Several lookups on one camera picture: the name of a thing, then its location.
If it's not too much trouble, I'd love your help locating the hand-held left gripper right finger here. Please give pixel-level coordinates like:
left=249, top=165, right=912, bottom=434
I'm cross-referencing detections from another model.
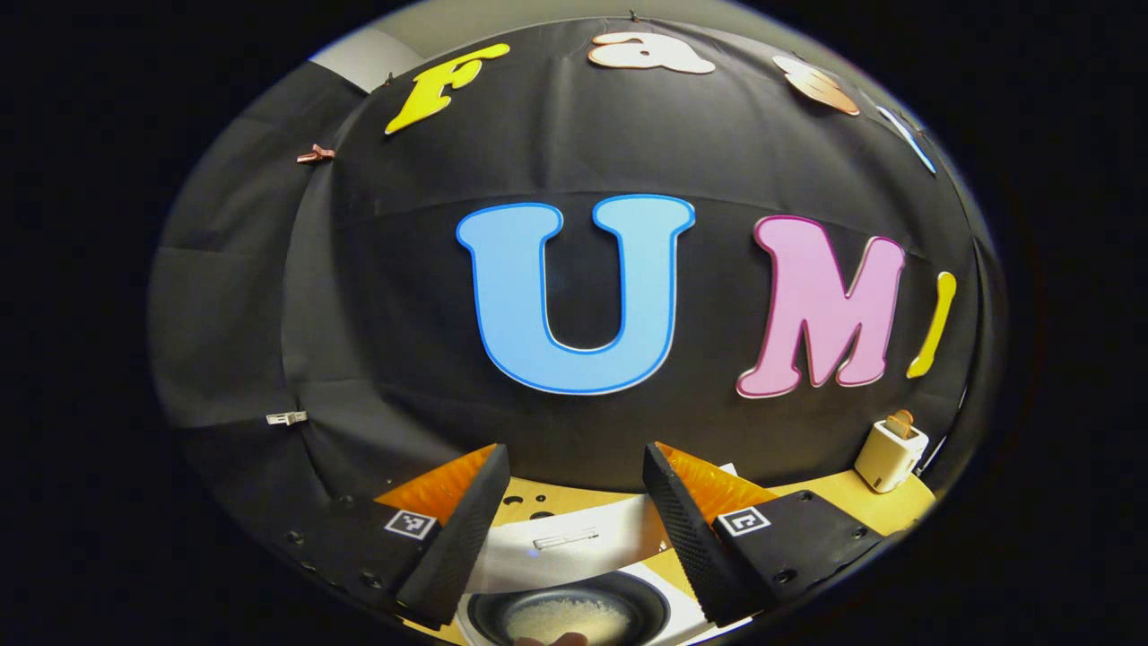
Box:
left=641, top=441, right=884, bottom=629

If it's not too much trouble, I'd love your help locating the black backdrop cloth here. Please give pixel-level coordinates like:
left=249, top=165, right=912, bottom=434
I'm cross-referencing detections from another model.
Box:
left=148, top=13, right=1001, bottom=503

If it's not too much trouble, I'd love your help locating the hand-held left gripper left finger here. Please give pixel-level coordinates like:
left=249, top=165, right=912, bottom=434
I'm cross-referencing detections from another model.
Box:
left=278, top=442, right=512, bottom=632

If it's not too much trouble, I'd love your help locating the white toaster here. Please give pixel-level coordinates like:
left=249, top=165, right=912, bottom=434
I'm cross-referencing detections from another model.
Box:
left=854, top=417, right=930, bottom=494

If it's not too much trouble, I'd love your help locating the small white rice heap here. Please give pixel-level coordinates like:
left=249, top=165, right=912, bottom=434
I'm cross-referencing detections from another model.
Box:
left=502, top=598, right=632, bottom=645

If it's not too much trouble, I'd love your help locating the white rice cooker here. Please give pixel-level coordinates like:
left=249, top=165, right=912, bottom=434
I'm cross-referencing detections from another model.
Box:
left=453, top=462, right=754, bottom=646

